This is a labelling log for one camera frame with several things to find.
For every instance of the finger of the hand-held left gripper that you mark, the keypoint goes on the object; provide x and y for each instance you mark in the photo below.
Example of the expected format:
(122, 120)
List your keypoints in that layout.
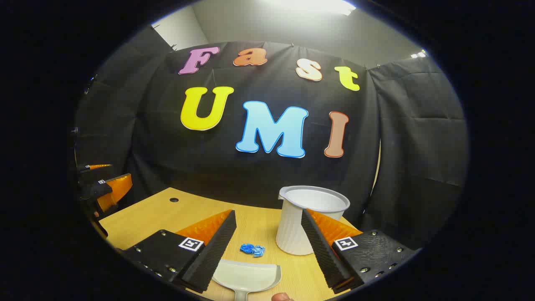
(99, 167)
(119, 188)

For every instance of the white ribbed garbage bin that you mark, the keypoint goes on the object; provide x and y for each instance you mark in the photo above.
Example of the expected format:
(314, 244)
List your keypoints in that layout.
(292, 234)

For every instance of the ceiling light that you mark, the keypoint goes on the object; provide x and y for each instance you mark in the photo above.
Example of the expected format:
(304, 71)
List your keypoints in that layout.
(311, 5)

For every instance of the grey dustpan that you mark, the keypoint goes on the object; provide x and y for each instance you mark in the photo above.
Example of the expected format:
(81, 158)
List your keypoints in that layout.
(246, 276)

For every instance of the dark blue paper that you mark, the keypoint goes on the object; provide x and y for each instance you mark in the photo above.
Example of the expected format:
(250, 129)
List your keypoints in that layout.
(247, 249)

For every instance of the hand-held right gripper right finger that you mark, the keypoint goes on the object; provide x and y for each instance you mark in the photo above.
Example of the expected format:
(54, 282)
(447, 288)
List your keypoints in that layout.
(368, 251)

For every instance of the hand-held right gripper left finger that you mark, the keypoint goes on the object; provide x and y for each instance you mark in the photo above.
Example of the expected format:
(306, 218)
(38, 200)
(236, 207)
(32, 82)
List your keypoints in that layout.
(167, 253)

